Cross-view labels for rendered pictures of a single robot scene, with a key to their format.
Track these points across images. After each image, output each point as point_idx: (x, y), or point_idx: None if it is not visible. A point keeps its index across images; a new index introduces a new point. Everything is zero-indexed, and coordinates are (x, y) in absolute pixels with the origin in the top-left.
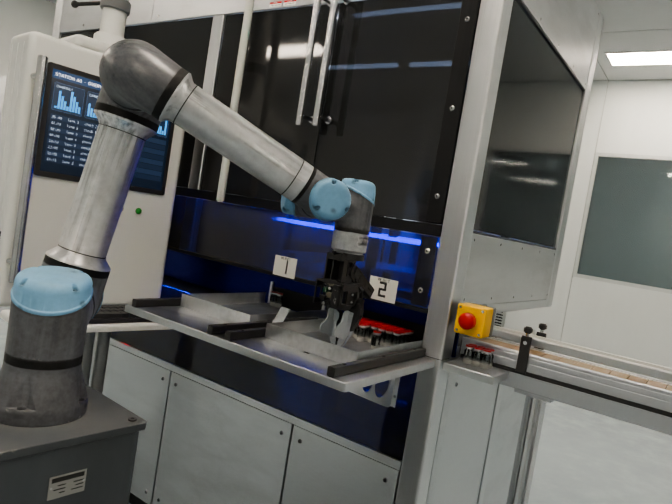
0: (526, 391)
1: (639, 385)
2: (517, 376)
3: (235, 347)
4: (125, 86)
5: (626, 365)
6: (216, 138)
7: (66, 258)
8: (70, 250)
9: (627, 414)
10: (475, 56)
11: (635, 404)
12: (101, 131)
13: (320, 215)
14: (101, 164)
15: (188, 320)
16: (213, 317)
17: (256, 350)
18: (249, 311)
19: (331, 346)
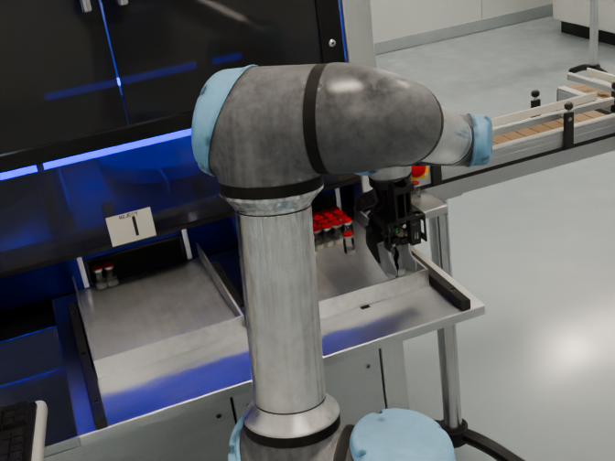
0: (444, 198)
1: (530, 140)
2: (433, 189)
3: (329, 359)
4: (405, 151)
5: (511, 128)
6: (444, 147)
7: (327, 417)
8: (318, 405)
9: (525, 168)
10: None
11: (529, 157)
12: (289, 225)
13: (486, 164)
14: (308, 270)
15: (198, 380)
16: (177, 355)
17: (360, 344)
18: (142, 315)
19: (393, 282)
